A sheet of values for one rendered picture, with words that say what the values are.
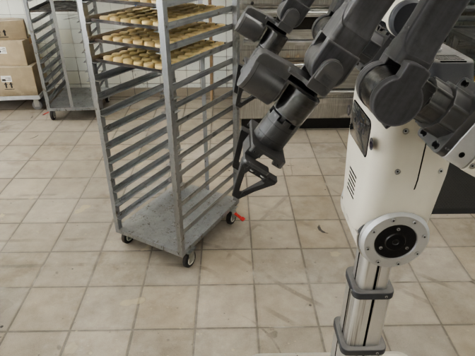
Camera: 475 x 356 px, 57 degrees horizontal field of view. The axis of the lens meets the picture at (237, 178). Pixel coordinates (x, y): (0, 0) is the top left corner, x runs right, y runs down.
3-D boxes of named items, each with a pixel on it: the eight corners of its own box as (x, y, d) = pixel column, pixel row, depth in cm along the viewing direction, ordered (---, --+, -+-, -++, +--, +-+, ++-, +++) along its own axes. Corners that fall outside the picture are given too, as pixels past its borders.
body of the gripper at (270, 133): (246, 152, 70) (273, 116, 67) (244, 126, 79) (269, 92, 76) (279, 172, 72) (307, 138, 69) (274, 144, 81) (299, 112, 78)
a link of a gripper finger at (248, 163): (217, 195, 72) (250, 152, 68) (219, 172, 78) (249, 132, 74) (251, 213, 74) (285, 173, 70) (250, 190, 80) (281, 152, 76)
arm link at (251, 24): (302, 13, 103) (297, 8, 111) (261, -14, 100) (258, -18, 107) (275, 58, 108) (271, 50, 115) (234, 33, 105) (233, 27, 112)
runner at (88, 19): (90, 23, 200) (88, 16, 199) (85, 23, 201) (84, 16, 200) (174, 5, 249) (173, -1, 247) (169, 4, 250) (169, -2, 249)
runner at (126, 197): (118, 206, 249) (117, 202, 248) (114, 205, 250) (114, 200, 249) (184, 161, 298) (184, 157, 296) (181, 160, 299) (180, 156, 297)
